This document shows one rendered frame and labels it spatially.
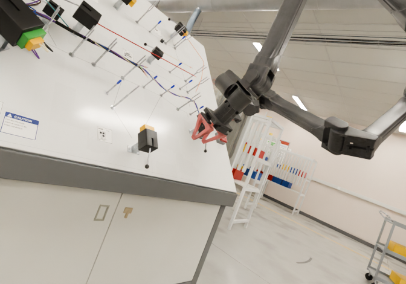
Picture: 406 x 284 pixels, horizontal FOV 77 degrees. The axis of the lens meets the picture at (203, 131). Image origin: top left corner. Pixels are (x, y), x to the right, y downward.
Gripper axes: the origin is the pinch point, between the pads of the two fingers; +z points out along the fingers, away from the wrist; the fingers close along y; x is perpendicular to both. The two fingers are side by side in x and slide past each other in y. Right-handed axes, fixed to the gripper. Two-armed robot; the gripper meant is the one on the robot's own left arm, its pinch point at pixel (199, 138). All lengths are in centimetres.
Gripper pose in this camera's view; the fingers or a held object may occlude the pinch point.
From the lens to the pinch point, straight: 79.0
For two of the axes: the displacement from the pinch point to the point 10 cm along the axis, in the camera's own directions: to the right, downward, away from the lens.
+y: -5.5, -2.5, -8.0
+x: 4.7, 6.9, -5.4
